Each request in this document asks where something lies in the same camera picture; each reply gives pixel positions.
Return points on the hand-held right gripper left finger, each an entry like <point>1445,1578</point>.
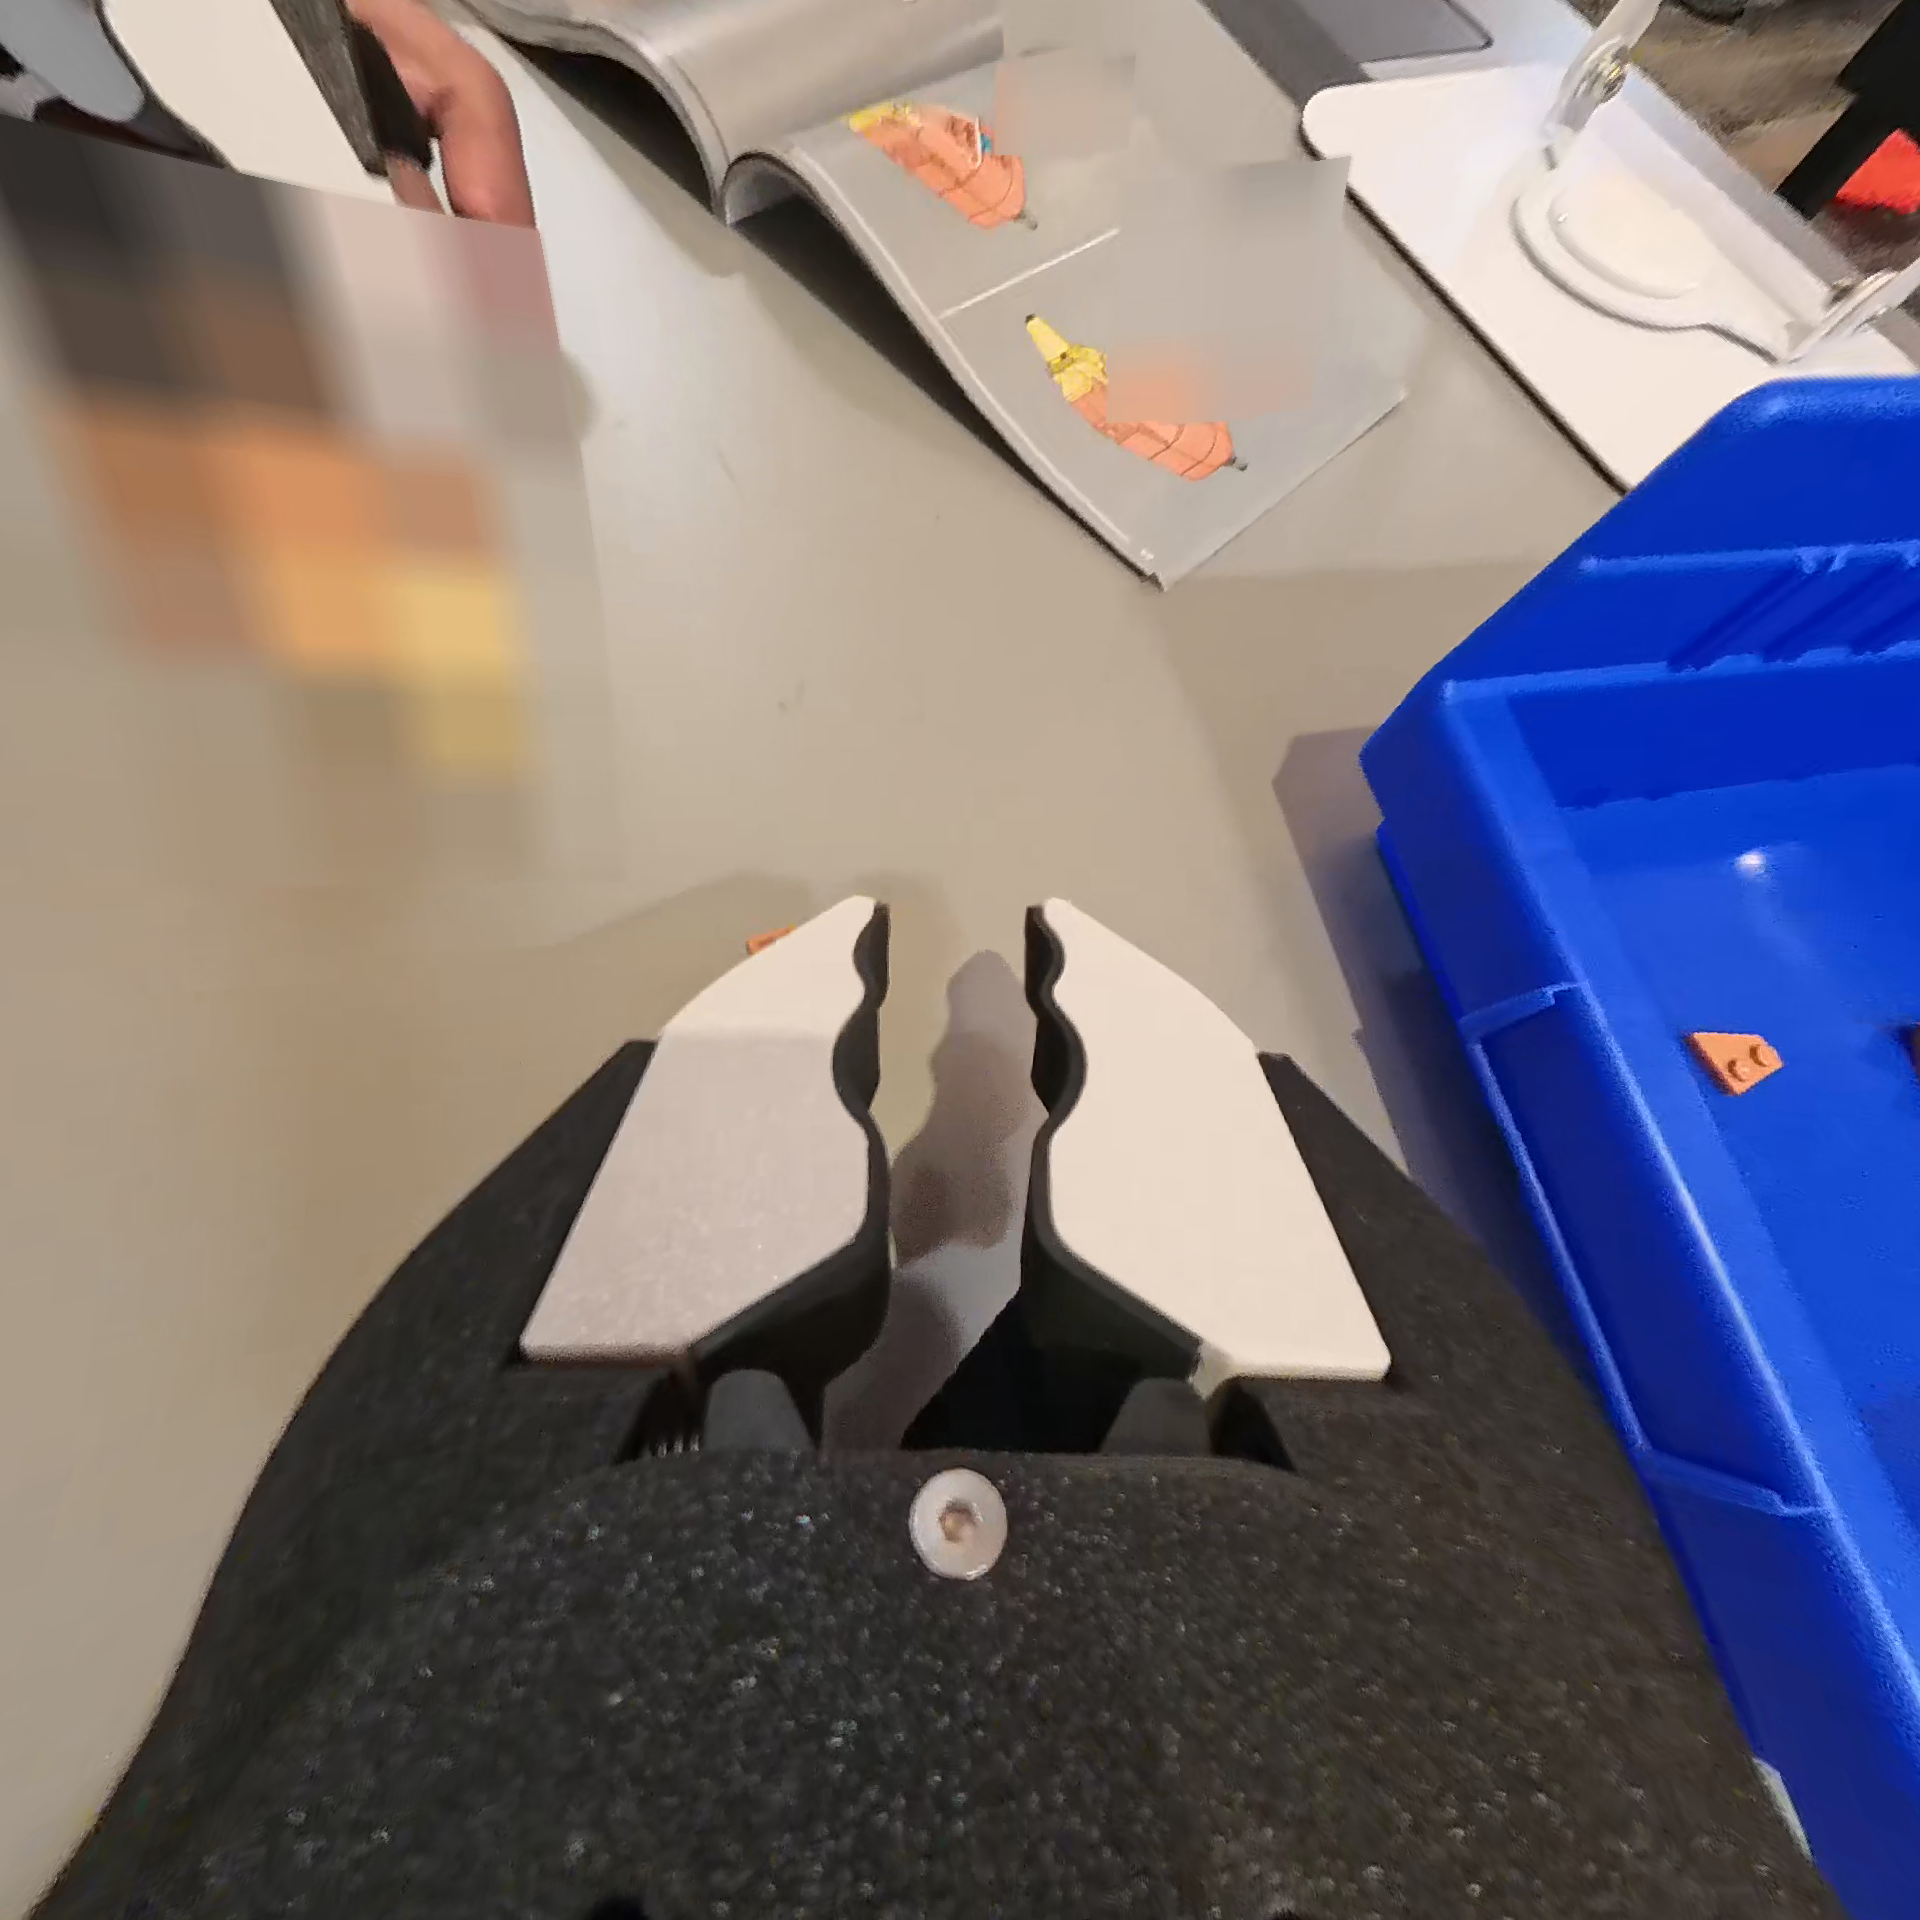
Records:
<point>721,1171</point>

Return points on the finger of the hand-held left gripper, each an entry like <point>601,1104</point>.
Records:
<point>226,75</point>

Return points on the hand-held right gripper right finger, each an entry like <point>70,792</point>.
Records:
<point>1185,1171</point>

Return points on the blue plastic bin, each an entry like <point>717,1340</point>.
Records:
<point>1651,839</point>

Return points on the grey desk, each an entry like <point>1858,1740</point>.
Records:
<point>750,675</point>

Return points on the orange wedge brick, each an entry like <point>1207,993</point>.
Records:
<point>1735,1060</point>

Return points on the grey instruction booklet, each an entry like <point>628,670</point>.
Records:
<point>1036,450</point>

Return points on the dark laptop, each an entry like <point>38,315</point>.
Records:
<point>1350,31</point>

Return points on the white board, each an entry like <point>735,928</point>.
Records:
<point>1441,182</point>

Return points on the red object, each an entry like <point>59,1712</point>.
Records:
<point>1887,176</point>

